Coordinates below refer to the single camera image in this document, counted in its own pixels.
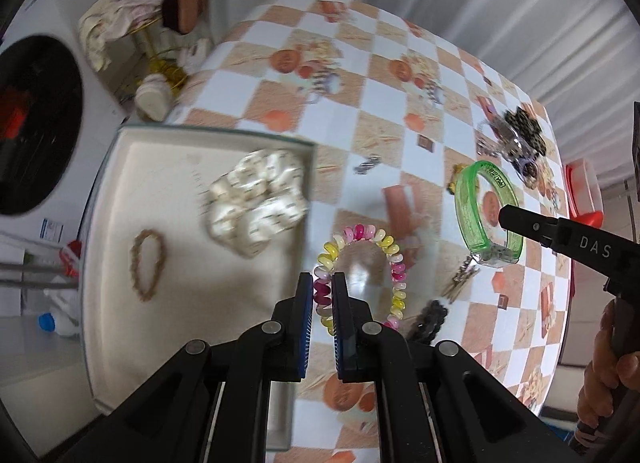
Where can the small silver hair clip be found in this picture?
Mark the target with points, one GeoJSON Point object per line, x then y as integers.
{"type": "Point", "coordinates": [367, 164]}

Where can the white bottle blue cap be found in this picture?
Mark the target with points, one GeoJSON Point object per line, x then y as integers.
{"type": "Point", "coordinates": [62, 325]}

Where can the white shallow tray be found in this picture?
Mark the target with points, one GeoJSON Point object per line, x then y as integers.
{"type": "Point", "coordinates": [150, 343]}

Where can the person's right hand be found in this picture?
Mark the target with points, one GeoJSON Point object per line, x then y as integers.
{"type": "Point", "coordinates": [597, 393]}

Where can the pile of hair accessories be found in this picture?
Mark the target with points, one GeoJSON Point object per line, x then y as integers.
{"type": "Point", "coordinates": [520, 135]}

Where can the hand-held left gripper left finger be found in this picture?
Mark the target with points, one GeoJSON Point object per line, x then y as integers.
{"type": "Point", "coordinates": [304, 323]}

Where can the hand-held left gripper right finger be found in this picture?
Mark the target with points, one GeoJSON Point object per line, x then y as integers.
{"type": "Point", "coordinates": [344, 328]}

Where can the gold hair clip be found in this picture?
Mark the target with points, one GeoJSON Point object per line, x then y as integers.
{"type": "Point", "coordinates": [460, 278]}

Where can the white round container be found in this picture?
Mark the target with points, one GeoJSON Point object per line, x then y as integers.
{"type": "Point", "coordinates": [152, 98]}

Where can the red brush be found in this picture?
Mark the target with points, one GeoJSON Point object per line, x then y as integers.
{"type": "Point", "coordinates": [70, 255]}

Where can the checkered tablecloth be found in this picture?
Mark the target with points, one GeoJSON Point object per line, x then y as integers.
{"type": "Point", "coordinates": [380, 68]}

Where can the black beaded hair clip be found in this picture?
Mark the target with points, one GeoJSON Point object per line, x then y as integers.
{"type": "Point", "coordinates": [430, 315]}

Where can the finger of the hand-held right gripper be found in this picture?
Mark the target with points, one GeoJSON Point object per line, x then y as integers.
{"type": "Point", "coordinates": [525, 223]}

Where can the white polka dot scrunchie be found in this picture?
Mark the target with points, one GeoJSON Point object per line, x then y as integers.
{"type": "Point", "coordinates": [255, 203]}

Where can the grey metal rod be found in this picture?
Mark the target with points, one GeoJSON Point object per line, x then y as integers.
{"type": "Point", "coordinates": [35, 268]}
{"type": "Point", "coordinates": [35, 283]}

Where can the white washing machine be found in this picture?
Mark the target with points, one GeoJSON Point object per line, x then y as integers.
{"type": "Point", "coordinates": [40, 143]}

